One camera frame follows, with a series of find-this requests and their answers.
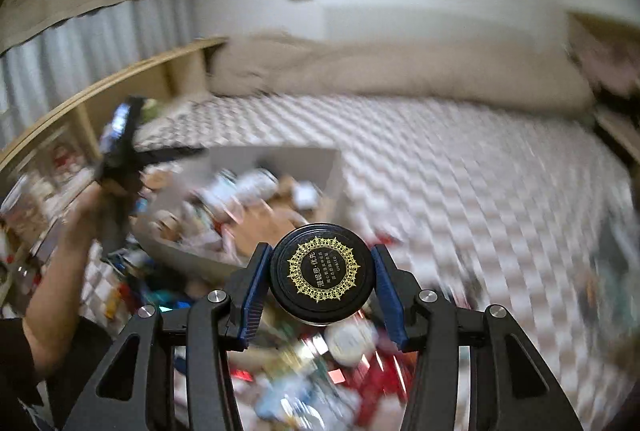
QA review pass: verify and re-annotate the wooden bedside shelf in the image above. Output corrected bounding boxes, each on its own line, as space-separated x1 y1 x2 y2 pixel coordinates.
1 37 228 196

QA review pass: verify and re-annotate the person's left hand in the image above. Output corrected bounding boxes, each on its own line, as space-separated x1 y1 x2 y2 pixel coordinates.
58 182 106 251

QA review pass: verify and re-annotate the grey window curtain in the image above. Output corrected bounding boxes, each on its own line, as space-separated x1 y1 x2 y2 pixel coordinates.
1 0 196 146

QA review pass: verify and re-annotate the checkered bed sheet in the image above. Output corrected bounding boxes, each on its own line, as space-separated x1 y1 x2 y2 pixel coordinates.
74 93 640 431

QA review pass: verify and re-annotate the white open storage box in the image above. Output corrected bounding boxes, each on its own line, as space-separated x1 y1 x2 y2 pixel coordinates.
132 146 344 283

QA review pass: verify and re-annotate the wardrobe shelf with clothes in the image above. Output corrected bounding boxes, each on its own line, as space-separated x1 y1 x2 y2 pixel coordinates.
568 12 639 159

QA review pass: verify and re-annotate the white charger cube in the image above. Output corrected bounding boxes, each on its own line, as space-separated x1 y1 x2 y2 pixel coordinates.
291 181 322 211

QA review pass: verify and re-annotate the beige fluffy duvet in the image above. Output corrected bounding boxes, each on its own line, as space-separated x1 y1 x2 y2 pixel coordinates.
209 32 594 115

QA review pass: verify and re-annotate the round white tape tin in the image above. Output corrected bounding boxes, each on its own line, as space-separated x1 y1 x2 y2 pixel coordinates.
323 317 378 367

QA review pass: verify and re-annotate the black round gold-patterned tin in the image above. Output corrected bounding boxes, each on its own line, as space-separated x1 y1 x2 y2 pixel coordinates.
269 223 375 326

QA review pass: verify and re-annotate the person's left forearm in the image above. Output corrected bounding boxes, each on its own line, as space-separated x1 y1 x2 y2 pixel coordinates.
22 227 94 380

